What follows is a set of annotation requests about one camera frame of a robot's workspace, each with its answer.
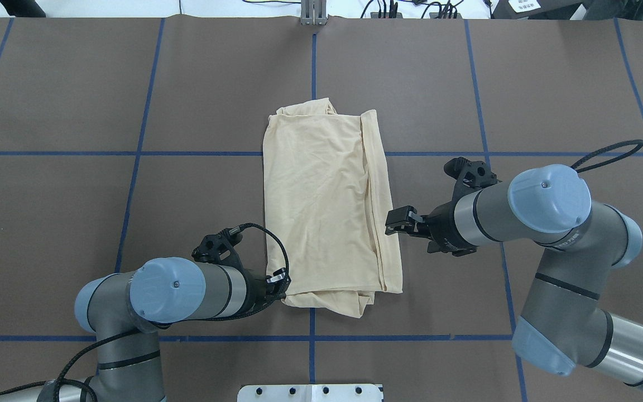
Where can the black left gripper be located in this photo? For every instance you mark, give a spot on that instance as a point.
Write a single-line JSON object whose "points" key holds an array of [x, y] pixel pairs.
{"points": [[255, 290]]}

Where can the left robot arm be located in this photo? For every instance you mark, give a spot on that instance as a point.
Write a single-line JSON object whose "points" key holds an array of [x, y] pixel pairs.
{"points": [[127, 311]]}

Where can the aluminium frame post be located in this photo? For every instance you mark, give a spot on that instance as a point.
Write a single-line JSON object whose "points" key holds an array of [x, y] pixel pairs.
{"points": [[313, 12]]}

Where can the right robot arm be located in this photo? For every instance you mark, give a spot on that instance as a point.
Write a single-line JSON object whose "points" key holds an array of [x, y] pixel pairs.
{"points": [[561, 325]]}

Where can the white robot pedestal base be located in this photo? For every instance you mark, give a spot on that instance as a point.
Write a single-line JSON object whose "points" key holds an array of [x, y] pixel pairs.
{"points": [[312, 392]]}

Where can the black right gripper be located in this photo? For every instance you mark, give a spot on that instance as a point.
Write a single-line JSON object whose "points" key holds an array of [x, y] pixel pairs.
{"points": [[442, 225]]}

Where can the yellow long sleeve shirt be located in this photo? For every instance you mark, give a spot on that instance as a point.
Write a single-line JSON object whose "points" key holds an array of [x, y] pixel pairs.
{"points": [[327, 194]]}

